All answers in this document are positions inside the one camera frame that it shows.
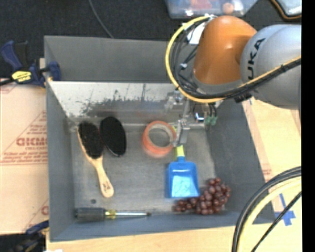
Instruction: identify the black oval brush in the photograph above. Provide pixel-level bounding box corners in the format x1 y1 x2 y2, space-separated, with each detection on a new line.
99 116 128 158

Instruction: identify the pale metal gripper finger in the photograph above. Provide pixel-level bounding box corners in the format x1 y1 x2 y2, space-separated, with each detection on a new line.
180 121 192 145
171 124 182 147

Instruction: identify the orange tape roll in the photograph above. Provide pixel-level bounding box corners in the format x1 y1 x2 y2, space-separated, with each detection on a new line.
142 120 177 159

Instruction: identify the bunch of red grapes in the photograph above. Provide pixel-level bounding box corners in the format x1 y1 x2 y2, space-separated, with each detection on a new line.
173 177 232 216

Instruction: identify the blue scoop with yellow handle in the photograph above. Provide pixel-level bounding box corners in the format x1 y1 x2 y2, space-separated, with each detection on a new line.
164 144 201 200

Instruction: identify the wooden brush with black bristles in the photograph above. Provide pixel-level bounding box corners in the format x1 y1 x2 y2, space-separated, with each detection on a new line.
77 121 115 198

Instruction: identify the brown cardboard board red print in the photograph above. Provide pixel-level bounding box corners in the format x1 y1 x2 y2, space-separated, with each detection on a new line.
0 77 302 236

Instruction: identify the grey metal bin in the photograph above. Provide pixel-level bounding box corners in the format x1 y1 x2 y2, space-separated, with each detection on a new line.
44 35 276 243

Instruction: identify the screwdriver with black yellow handle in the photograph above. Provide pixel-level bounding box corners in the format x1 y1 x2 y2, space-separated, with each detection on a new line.
73 207 152 223

